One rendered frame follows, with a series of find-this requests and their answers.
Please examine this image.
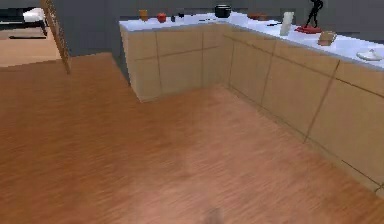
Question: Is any brown bowl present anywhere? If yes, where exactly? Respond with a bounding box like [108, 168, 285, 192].
[247, 12, 269, 21]

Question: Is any beige kitchen counter cabinet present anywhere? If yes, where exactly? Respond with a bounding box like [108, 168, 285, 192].
[118, 12, 384, 200]

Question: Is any black statue on red base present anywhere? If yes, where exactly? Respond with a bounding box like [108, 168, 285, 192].
[294, 0, 325, 35]

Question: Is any brown bread loaf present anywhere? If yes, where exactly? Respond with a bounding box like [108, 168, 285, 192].
[317, 30, 338, 47]

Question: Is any white dish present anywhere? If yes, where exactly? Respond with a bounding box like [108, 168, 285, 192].
[356, 48, 383, 62]

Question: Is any black pot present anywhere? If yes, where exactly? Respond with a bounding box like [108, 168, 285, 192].
[214, 4, 232, 19]

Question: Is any white paper towel roll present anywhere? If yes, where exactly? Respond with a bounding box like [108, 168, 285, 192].
[279, 11, 295, 37]

